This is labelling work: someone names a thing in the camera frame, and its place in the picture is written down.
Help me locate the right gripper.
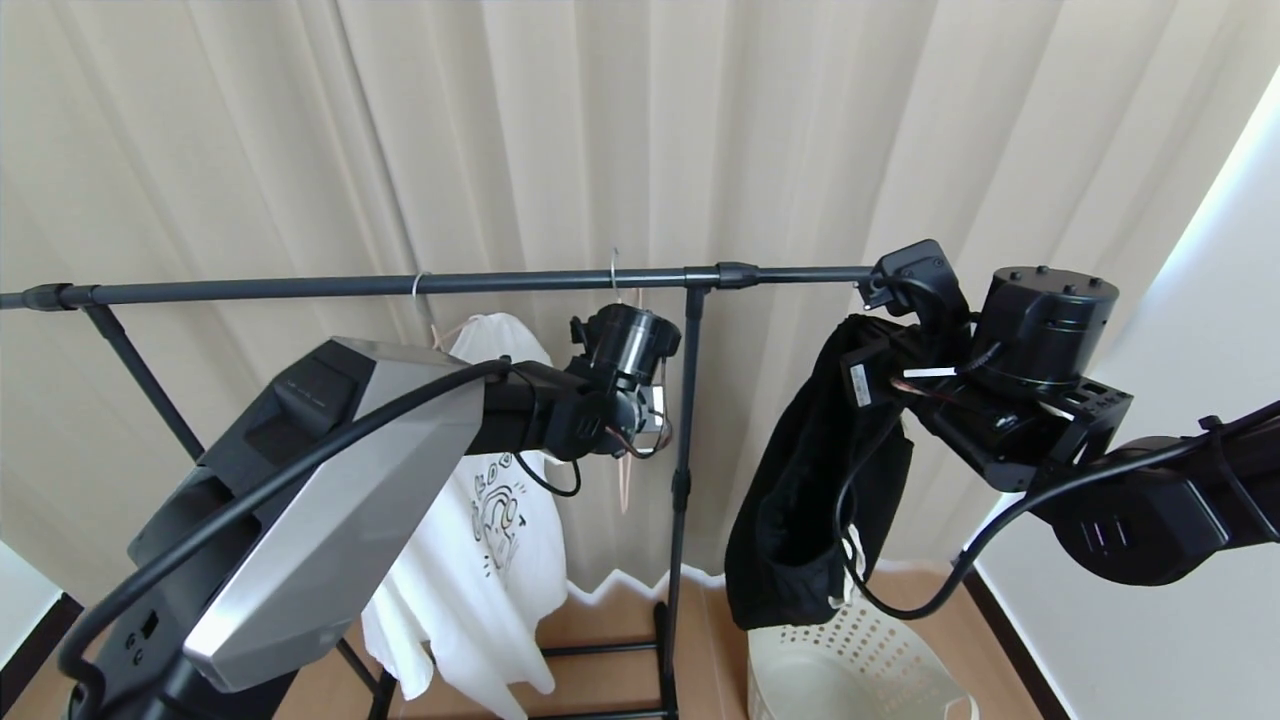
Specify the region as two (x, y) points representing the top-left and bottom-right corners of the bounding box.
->
(842, 320), (976, 411)

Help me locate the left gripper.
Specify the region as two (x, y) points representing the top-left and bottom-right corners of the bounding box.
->
(600, 383), (671, 446)

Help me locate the pink clothes hanger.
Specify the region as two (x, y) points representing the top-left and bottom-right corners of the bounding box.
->
(410, 272), (471, 351)
(608, 247), (646, 516)

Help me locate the black garment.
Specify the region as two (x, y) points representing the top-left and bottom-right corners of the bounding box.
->
(724, 315), (916, 631)

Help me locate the white printed t-shirt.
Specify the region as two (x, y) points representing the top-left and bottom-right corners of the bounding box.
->
(360, 312), (569, 720)

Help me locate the white laundry basket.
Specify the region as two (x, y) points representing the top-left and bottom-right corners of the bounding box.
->
(747, 590), (981, 720)

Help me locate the black clothes rack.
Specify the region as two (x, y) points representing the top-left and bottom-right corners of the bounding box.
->
(0, 262), (881, 720)

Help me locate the beige curtain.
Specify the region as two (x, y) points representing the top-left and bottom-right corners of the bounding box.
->
(0, 0), (1280, 606)

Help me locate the black cable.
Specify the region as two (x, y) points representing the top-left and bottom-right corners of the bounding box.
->
(58, 358), (511, 720)
(515, 450), (581, 498)
(835, 410), (1280, 621)

